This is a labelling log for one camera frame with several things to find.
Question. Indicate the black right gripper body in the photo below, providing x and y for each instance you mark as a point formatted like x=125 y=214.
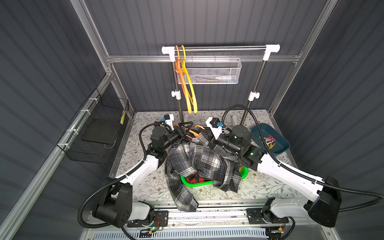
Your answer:
x=208 y=137

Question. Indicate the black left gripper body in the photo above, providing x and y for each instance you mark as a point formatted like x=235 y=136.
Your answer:
x=178 y=131

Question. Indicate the brown orange hanger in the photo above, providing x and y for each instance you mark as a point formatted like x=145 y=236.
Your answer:
x=190 y=131

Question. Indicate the grey plaid long-sleeve shirt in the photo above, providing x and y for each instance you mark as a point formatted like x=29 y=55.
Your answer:
x=196 y=157

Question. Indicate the yellow plastic hanger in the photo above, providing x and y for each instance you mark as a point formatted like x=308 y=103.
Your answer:
x=188 y=87

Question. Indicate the red clothespin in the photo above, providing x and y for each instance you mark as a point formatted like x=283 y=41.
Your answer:
x=269 y=139

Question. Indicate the red black plaid shirt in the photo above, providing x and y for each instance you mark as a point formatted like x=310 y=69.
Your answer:
x=196 y=179

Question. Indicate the orange plastic hanger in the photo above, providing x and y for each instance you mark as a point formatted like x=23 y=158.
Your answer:
x=181 y=70

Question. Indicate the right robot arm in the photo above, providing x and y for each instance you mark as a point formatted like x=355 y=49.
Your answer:
x=321 y=198

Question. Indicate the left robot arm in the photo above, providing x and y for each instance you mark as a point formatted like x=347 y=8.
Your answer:
x=115 y=205

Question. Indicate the dark teal plastic bin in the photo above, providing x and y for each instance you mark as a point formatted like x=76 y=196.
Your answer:
x=281 y=144

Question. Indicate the green perforated plastic tray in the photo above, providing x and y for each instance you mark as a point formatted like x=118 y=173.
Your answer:
x=243 y=171

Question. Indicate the floral table mat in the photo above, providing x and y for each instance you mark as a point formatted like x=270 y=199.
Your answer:
x=155 y=189

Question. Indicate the yellow object in basket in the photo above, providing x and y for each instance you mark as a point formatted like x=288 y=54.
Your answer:
x=123 y=117

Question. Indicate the steel clothes rack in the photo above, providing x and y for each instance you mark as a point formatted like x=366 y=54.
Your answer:
x=177 y=93

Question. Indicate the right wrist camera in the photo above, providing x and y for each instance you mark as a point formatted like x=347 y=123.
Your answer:
x=216 y=127

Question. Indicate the white mesh wire basket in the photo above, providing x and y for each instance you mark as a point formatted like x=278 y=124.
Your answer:
x=215 y=72

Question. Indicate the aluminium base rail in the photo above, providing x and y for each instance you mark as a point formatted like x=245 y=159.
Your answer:
x=217 y=222

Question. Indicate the black wire wall basket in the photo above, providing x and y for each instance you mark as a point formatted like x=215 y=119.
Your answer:
x=96 y=136

